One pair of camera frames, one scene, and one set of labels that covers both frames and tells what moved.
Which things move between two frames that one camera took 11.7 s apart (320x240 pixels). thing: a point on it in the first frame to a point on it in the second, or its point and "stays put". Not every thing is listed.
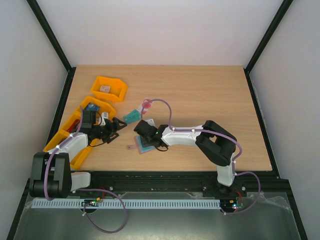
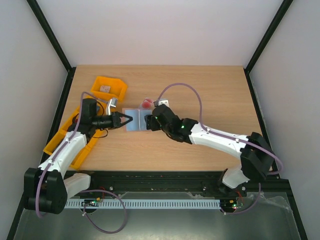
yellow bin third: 63,133 stays put
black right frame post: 270,30 stays put
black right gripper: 139,127 to 150,122
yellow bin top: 118,88 stays put
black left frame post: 43,21 stays put
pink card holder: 139,146 to 138,124
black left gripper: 112,129 to 116,119
